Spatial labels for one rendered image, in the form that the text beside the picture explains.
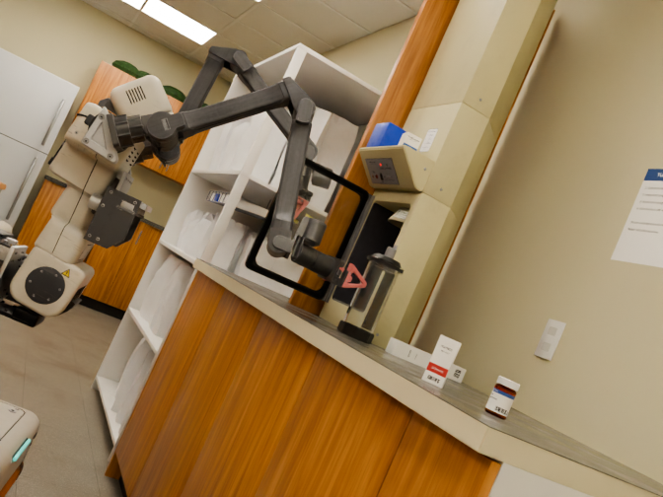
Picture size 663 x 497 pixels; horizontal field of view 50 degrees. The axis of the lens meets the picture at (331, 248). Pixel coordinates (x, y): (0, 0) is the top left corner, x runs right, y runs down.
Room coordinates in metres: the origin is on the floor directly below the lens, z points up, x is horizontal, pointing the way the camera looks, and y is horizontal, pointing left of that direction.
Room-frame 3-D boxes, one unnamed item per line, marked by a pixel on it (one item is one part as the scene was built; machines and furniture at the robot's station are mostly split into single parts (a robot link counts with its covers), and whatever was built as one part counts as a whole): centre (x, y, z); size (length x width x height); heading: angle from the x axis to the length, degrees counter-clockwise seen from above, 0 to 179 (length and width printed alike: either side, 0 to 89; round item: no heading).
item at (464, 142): (2.28, -0.23, 1.33); 0.32 x 0.25 x 0.77; 23
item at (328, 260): (1.90, 0.00, 1.09); 0.10 x 0.07 x 0.07; 23
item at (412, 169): (2.21, -0.06, 1.46); 0.32 x 0.11 x 0.10; 23
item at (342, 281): (1.90, -0.08, 1.08); 0.09 x 0.07 x 0.07; 113
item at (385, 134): (2.28, -0.03, 1.56); 0.10 x 0.10 x 0.09; 23
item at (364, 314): (1.97, -0.16, 1.06); 0.11 x 0.11 x 0.21
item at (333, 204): (2.29, 0.09, 1.19); 0.30 x 0.01 x 0.40; 117
